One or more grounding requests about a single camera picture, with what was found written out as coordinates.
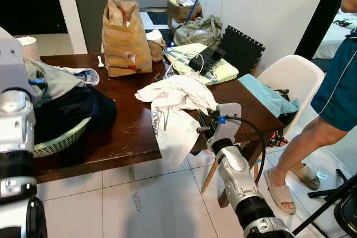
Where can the white shirt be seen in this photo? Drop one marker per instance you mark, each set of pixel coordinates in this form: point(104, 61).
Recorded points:
point(175, 132)

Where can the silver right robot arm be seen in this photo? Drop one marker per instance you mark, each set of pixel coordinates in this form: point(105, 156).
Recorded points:
point(237, 171)

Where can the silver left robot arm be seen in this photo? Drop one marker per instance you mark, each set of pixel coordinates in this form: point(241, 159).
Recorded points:
point(17, 121)

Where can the pale yellow pad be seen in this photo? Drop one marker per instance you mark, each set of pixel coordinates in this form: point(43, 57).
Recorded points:
point(223, 73)

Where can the black power strip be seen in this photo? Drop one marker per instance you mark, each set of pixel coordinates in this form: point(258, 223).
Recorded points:
point(206, 59)

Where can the teal towel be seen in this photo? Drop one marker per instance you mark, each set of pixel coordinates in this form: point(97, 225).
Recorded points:
point(268, 96)

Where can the black foam puzzle mat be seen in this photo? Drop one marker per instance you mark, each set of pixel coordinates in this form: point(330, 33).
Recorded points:
point(242, 48)

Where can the dark wooden dining table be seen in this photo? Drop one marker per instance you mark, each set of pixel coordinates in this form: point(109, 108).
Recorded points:
point(128, 132)

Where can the small crumpled paper bag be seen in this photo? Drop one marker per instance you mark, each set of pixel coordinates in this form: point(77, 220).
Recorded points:
point(156, 48)

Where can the grey green plastic bag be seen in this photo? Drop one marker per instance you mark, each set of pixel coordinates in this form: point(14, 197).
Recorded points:
point(198, 32)

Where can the white plastic chair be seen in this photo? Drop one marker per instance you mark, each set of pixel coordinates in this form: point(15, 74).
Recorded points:
point(290, 76)

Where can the beige slipper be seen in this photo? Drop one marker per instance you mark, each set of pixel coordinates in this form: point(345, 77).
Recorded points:
point(307, 176)
point(279, 193)

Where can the person in teal shorts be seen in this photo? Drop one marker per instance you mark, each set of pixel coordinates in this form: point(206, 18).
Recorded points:
point(312, 137)

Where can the brown paper shopping bag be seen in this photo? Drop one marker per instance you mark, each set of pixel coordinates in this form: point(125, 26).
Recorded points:
point(181, 15)

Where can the tall brown paper bag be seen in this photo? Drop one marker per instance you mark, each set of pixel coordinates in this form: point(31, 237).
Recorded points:
point(125, 48)

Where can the white plastic spoon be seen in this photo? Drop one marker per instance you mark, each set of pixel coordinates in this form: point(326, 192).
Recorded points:
point(100, 61)

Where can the white and blue garment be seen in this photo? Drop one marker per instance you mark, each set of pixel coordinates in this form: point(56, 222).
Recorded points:
point(86, 75)

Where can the dark navy garment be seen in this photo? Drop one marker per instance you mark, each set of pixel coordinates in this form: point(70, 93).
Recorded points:
point(72, 112)

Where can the black tripod stand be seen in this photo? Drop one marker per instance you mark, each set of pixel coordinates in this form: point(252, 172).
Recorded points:
point(329, 202)

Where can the pale green laundry basket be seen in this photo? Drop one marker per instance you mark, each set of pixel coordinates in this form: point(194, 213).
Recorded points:
point(61, 143)

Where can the beige cup with white lid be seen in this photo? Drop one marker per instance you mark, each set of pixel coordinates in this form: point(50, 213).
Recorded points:
point(28, 48)

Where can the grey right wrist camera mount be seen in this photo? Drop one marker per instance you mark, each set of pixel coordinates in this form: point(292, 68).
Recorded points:
point(228, 121)

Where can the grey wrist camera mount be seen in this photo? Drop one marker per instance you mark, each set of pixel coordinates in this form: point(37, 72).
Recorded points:
point(14, 65)
point(228, 121)

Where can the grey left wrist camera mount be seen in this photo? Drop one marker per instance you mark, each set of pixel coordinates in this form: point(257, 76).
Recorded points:
point(14, 65)

